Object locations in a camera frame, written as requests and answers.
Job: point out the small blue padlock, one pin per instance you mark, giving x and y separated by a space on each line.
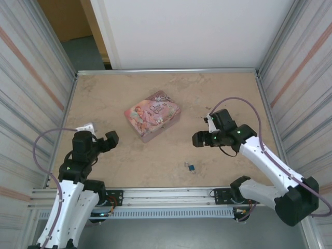
192 168

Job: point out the pink floral tin box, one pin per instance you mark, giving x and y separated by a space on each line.
153 116

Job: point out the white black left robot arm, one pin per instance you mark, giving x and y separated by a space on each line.
67 207

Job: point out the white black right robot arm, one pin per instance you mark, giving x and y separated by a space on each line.
275 171

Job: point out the translucent striped side panel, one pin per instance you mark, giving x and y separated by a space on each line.
28 85
303 85

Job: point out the brown wooden panel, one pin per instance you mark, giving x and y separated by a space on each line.
64 18

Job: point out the aluminium table frame bar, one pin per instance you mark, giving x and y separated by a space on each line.
168 71
272 116
63 116

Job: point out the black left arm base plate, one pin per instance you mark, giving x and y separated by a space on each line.
116 198

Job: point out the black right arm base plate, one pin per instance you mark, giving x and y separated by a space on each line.
221 196

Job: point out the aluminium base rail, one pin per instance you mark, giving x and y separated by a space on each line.
168 194

